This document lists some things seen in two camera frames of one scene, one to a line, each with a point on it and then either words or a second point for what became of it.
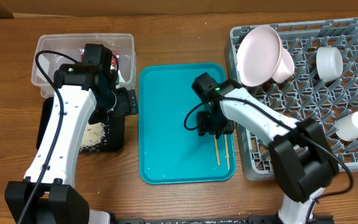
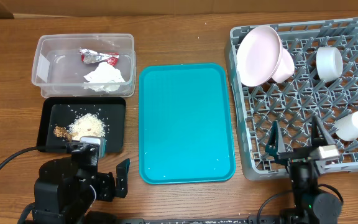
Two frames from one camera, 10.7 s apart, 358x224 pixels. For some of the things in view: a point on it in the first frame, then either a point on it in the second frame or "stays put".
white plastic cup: [350, 127] stays put
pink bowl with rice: [286, 67] stays put
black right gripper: [204, 128] -> [272, 145]
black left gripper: [127, 101] -> [107, 191]
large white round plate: [259, 56] stays put
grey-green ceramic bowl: [329, 62] stays put
